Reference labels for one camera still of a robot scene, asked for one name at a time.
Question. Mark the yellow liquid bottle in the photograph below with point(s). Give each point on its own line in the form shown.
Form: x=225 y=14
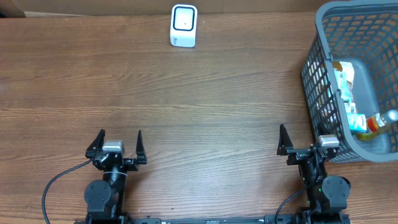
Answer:
x=378 y=124

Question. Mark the white barcode scanner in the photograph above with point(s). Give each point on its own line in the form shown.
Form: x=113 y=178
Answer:
x=183 y=25

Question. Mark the brown snack packet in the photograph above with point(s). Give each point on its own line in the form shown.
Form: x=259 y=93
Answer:
x=344 y=74

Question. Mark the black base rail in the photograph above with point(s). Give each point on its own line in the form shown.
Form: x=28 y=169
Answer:
x=267 y=219

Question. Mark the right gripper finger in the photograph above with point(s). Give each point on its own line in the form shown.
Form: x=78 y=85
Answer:
x=285 y=144
x=322 y=130

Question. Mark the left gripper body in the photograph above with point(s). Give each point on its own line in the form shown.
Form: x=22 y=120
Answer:
x=129 y=164

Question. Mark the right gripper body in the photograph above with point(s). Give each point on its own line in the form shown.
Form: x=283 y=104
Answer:
x=297 y=156

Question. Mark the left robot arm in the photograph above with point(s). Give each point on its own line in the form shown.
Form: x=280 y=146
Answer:
x=105 y=197

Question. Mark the teal tissue pack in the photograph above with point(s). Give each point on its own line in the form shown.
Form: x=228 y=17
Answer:
x=357 y=122

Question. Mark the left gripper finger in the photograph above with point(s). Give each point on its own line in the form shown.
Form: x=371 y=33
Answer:
x=96 y=145
x=140 y=151

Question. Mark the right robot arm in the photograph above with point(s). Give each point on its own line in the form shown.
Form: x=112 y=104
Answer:
x=326 y=194

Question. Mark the grey plastic basket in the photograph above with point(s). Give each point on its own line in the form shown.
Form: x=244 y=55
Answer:
x=363 y=33

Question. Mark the white barcode snack packet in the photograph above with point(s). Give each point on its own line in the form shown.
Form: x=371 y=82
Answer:
x=350 y=107

